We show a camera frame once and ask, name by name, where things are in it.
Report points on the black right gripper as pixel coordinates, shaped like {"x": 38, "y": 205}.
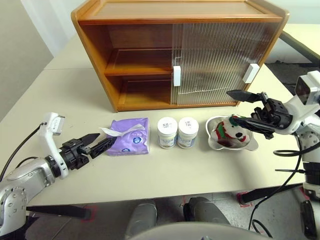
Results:
{"x": 275, "y": 115}

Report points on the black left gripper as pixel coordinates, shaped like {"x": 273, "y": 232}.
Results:
{"x": 73, "y": 155}

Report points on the white plush toy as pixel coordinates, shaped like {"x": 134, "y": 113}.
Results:
{"x": 225, "y": 130}

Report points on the purple tissue pack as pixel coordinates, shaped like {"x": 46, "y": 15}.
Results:
{"x": 135, "y": 145}

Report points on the ribbed clear sliding door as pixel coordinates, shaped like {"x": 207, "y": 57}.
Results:
{"x": 178, "y": 45}
{"x": 225, "y": 62}

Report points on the white plastic bottle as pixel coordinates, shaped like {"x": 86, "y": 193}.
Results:
{"x": 187, "y": 140}
{"x": 167, "y": 140}

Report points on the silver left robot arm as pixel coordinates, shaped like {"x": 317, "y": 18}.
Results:
{"x": 27, "y": 172}

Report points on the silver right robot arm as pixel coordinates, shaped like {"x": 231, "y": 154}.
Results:
{"x": 312, "y": 152}

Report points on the brown wooden cabinet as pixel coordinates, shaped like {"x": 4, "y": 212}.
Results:
{"x": 175, "y": 11}

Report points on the white bowl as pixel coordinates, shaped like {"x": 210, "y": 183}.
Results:
{"x": 211, "y": 125}

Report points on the black table foot bar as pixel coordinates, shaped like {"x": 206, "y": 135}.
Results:
{"x": 62, "y": 212}
{"x": 262, "y": 193}

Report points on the grey robot left leg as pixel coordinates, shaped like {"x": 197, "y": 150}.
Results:
{"x": 142, "y": 217}

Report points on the grey robot leg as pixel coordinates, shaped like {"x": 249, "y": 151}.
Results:
{"x": 142, "y": 217}
{"x": 205, "y": 210}

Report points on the grey robot right leg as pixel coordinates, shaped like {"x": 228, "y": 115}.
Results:
{"x": 205, "y": 210}

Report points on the grey robot torso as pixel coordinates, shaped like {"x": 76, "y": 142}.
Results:
{"x": 200, "y": 232}

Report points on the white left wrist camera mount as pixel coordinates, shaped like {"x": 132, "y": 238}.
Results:
{"x": 48, "y": 140}

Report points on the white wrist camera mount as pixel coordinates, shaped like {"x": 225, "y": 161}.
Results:
{"x": 303, "y": 105}
{"x": 48, "y": 140}

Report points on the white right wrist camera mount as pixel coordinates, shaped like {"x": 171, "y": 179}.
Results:
{"x": 303, "y": 105}

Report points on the black metal table frame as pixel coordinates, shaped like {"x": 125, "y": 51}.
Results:
{"x": 300, "y": 48}

